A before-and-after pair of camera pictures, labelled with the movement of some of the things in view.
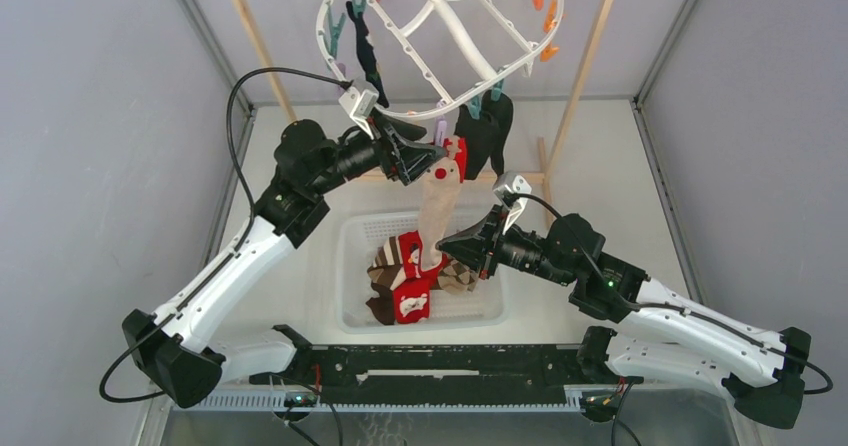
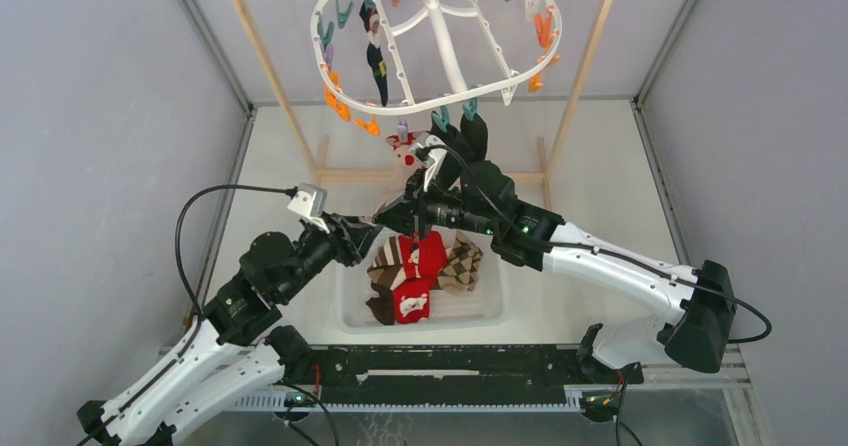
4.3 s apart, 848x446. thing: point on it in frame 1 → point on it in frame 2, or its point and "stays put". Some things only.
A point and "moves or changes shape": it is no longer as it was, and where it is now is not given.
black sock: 479,136 moves or changes shape
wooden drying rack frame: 546,156 stays put
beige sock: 440,186 moves or changes shape
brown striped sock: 383,306 stays put
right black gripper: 474,245 → 410,213
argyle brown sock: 457,276 stays put
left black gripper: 408,162 → 351,238
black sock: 502,110 → 475,132
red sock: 411,299 stays put
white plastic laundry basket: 358,239 stays put
